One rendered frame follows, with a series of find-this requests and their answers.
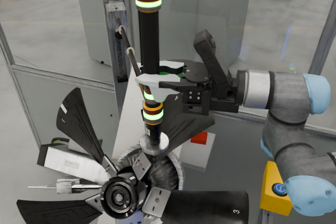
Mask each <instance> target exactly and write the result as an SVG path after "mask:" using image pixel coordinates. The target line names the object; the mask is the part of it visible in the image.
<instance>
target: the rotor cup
mask: <svg viewBox="0 0 336 224"><path fill-rule="evenodd" d="M131 177H135V178H134V179H132V180H131V179H130V178H131ZM152 187H156V182H155V179H154V177H153V176H152V174H151V173H150V172H149V173H148V175H147V176H146V178H145V180H144V181H143V183H142V182H141V180H138V178H137V176H136V174H135V172H134V170H133V165H130V166H127V167H124V168H123V169H121V170H120V171H119V172H118V173H117V175H116V176H113V177H111V178H109V179H108V180H107V181H106V182H105V183H104V184H103V186H102V188H101V191H100V204H101V206H102V208H103V210H104V211H105V213H106V214H107V215H109V216H110V217H112V218H114V219H118V220H122V219H127V218H129V217H131V216H132V215H133V214H134V213H135V212H137V211H139V210H142V207H143V205H144V203H145V201H146V199H147V196H148V194H149V192H150V190H151V188H152ZM117 194H121V195H122V201H117V200H116V195H117ZM142 200H143V202H142V203H141V204H140V205H139V203H140V201H142Z"/></svg>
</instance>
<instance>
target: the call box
mask: <svg viewBox="0 0 336 224"><path fill-rule="evenodd" d="M276 184H282V185H284V184H283V181H282V178H281V176H280V173H279V170H278V168H277V165H276V163H275V162H273V161H267V164H266V167H265V170H264V174H263V180H262V189H261V198H260V208H261V209H264V210H267V211H271V212H274V213H278V214H281V215H284V216H289V214H290V212H291V209H292V207H293V205H292V202H291V200H290V198H289V196H288V194H287V193H285V194H278V193H276V192H275V190H274V187H275V185H276Z"/></svg>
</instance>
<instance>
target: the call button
mask: <svg viewBox="0 0 336 224"><path fill-rule="evenodd" d="M274 191H275V192H276V193H277V194H280V195H284V194H285V193H286V191H285V189H284V185H283V184H280V183H277V184H276V185H275V186H274Z"/></svg>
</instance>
